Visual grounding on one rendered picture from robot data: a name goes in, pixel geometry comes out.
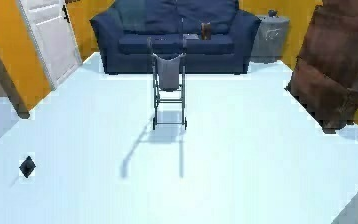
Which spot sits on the dark small mug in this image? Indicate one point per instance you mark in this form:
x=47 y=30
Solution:
x=272 y=13

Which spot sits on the grey laundry hamper cart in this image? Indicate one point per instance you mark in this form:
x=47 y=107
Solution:
x=168 y=71

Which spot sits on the dark blue sofa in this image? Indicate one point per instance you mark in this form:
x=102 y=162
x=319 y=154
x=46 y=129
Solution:
x=207 y=56

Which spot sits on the white room door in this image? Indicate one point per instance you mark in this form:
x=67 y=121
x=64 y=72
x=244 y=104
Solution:
x=50 y=36

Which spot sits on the small black diamond object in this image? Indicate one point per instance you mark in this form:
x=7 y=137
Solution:
x=27 y=166

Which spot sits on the brown wooden cupboard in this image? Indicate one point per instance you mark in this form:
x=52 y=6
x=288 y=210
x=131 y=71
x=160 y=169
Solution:
x=333 y=63

